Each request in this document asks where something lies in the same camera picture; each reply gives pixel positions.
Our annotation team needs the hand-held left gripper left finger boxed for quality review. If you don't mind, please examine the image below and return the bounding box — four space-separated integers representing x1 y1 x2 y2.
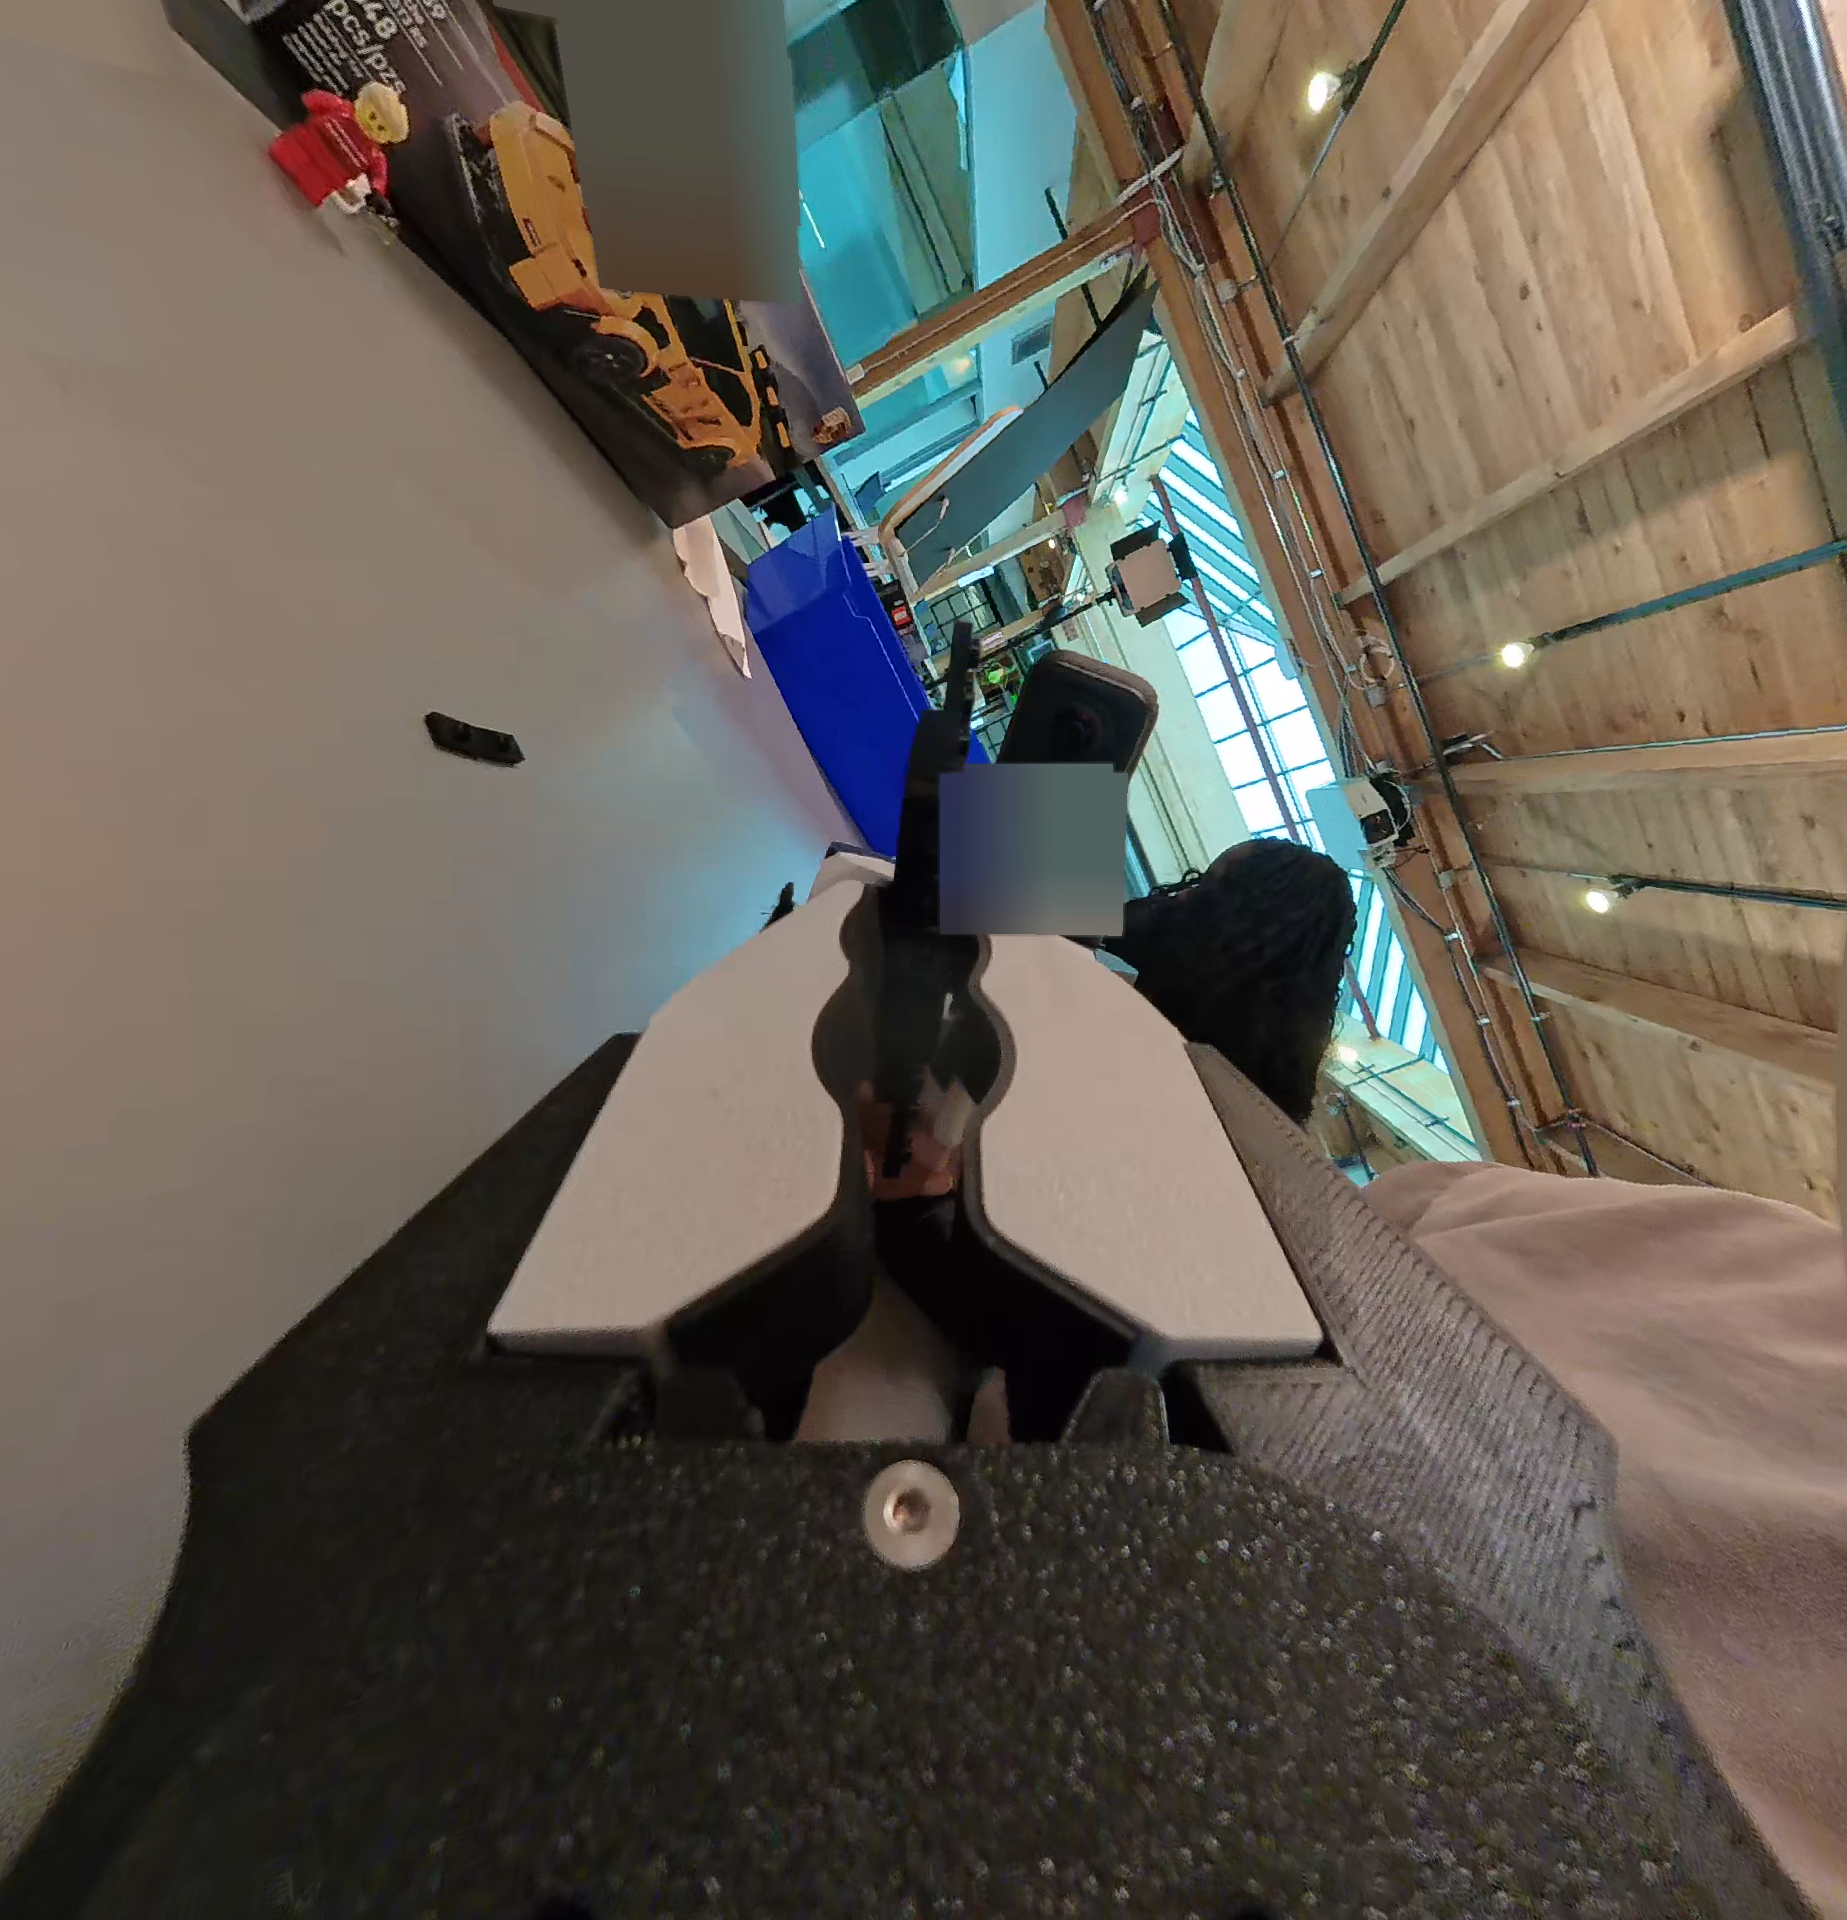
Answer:
488 885 882 1358

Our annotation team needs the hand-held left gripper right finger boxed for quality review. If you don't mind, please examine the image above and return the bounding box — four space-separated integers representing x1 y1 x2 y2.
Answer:
945 930 1322 1370

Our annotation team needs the black toy brick car chassis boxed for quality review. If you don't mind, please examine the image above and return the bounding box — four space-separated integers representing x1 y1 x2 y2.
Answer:
863 618 1000 1187

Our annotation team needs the grey desk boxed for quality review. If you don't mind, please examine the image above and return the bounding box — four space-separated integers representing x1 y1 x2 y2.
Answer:
0 0 880 1878

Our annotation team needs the studio light panel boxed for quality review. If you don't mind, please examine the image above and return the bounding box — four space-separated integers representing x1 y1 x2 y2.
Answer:
1103 524 1197 624

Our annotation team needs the small blue plastic bin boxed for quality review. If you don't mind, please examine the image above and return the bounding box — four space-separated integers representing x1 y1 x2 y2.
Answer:
743 509 1000 863

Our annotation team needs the dark panel with wooden edge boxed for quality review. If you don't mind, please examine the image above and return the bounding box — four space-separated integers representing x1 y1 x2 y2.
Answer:
878 286 1166 594

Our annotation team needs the toy set box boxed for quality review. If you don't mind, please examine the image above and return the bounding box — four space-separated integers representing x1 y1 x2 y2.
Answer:
161 0 868 528

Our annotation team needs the red toy minifigure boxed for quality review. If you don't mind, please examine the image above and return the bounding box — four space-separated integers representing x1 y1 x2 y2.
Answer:
269 78 416 228

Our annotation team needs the white ceiling camera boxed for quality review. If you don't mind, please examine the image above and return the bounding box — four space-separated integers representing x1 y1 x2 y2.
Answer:
1306 771 1421 872

